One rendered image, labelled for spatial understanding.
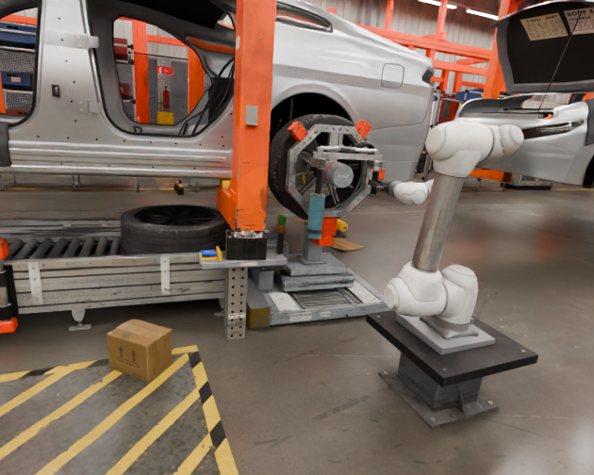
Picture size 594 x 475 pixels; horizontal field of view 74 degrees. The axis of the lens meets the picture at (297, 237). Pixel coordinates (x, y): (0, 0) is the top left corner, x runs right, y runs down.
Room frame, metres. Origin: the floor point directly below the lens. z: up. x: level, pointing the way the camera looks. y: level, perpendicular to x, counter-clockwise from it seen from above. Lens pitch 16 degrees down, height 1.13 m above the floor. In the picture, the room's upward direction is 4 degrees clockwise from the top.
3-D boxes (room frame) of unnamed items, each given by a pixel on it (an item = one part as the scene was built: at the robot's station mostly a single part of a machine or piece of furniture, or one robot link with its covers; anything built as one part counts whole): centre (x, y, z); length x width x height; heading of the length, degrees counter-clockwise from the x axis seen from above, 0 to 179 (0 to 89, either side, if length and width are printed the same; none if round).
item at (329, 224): (2.43, -0.16, 0.48); 0.16 x 0.12 x 0.17; 21
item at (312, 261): (2.55, -0.11, 0.32); 0.40 x 0.30 x 0.28; 111
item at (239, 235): (1.91, 0.26, 0.51); 0.20 x 0.14 x 0.13; 103
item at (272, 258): (1.90, 0.27, 0.44); 0.43 x 0.17 x 0.03; 111
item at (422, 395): (1.54, -0.68, 0.15); 0.50 x 0.50 x 0.30; 24
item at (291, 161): (2.39, -0.17, 0.85); 0.54 x 0.07 x 0.54; 111
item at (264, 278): (2.46, 0.19, 0.26); 0.42 x 0.18 x 0.35; 21
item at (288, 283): (2.55, -0.11, 0.13); 0.50 x 0.36 x 0.10; 111
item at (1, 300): (1.69, 1.36, 0.30); 0.09 x 0.05 x 0.50; 111
